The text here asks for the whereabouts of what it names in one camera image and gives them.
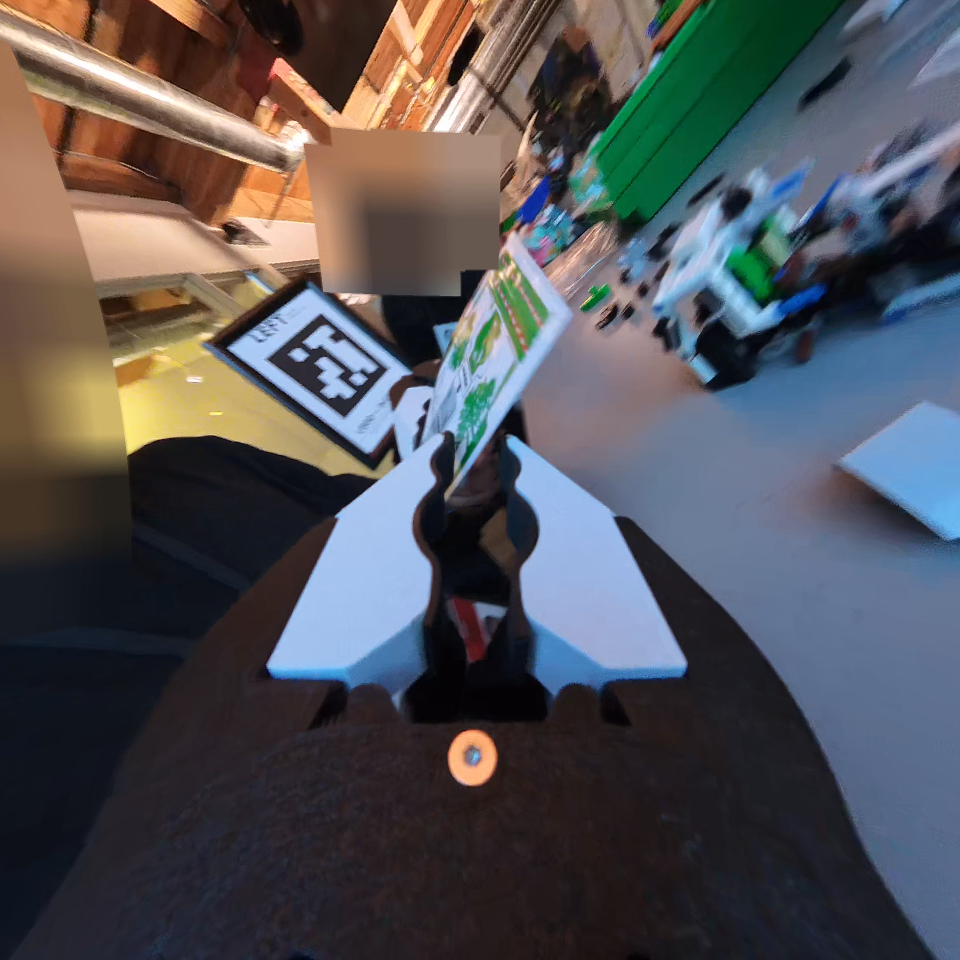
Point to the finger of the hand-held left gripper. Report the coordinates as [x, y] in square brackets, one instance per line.
[412, 420]

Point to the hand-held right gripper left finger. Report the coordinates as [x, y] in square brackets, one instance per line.
[352, 600]

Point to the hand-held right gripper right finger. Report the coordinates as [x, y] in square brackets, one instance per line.
[592, 600]

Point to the clear plastic bag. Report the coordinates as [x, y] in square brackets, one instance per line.
[495, 337]

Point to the white toy brick cab assembly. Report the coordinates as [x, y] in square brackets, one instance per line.
[720, 270]

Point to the black toy brick truck chassis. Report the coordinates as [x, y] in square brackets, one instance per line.
[885, 210]

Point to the black framed marker sign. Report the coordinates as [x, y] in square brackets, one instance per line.
[322, 360]

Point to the small green toy piece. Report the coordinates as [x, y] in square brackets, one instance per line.
[596, 298]

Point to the scatter of small dark toy pieces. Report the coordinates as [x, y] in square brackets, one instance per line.
[630, 311]

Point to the white flat toy panel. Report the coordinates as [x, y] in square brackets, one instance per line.
[907, 465]

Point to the black hanging panel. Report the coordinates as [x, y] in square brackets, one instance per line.
[315, 45]

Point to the green plastic bin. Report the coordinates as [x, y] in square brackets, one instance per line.
[690, 97]

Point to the silver ventilation duct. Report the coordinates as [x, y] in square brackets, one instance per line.
[150, 97]

